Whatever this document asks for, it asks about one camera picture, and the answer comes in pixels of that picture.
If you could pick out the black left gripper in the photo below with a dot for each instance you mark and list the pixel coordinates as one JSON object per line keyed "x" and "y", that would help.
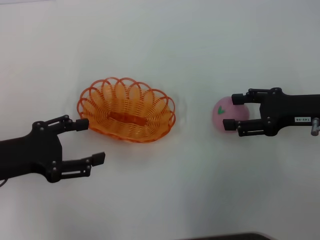
{"x": 35, "y": 152}

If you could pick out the silver plug on right gripper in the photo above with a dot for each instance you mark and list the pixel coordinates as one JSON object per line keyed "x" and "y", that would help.
{"x": 315, "y": 127}

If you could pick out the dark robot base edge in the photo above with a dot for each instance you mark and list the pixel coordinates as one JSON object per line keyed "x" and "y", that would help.
{"x": 225, "y": 237}

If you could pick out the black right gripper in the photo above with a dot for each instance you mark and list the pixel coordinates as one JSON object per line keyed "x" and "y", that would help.
{"x": 282, "y": 110}

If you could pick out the pink peach with green leaf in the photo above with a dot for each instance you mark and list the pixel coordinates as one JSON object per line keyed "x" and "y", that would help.
{"x": 232, "y": 112}

